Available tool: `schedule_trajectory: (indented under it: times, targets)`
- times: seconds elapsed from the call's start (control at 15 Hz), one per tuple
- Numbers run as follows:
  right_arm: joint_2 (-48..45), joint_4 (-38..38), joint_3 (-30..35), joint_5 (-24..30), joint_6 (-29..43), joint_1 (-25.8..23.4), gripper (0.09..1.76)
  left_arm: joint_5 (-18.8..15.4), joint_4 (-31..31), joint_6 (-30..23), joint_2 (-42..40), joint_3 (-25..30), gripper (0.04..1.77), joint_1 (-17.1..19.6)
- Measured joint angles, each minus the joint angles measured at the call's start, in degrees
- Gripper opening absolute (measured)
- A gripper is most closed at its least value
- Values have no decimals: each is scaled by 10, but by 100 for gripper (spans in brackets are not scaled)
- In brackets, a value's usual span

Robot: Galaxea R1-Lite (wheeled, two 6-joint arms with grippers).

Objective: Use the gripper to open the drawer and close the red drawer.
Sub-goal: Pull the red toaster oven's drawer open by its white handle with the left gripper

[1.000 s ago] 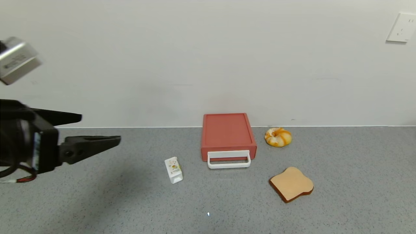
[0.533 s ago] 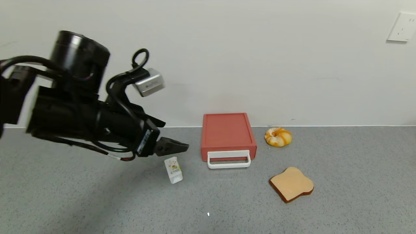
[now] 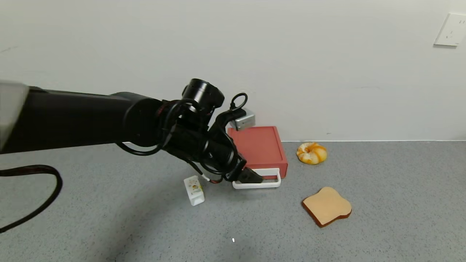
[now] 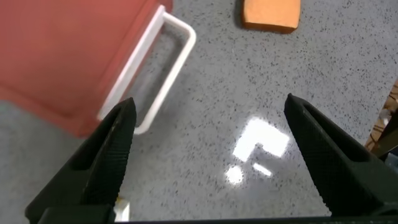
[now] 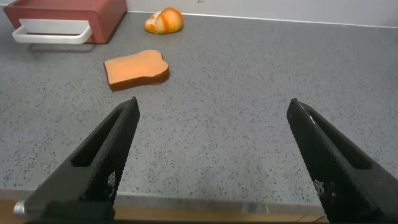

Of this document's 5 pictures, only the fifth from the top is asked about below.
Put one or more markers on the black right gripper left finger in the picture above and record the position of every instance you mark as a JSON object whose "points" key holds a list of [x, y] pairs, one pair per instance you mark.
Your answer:
{"points": [[93, 180]]}

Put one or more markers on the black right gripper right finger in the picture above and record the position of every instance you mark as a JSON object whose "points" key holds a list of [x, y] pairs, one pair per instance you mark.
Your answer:
{"points": [[342, 180]]}

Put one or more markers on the red drawer cabinet shell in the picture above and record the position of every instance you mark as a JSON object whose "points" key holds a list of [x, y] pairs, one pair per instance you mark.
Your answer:
{"points": [[102, 12]]}

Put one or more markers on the toast bread slice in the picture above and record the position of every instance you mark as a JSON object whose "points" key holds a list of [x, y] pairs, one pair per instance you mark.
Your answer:
{"points": [[135, 68]]}

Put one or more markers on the orange striped bagel bread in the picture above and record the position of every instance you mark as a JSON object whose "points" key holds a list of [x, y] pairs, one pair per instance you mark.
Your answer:
{"points": [[164, 21]]}

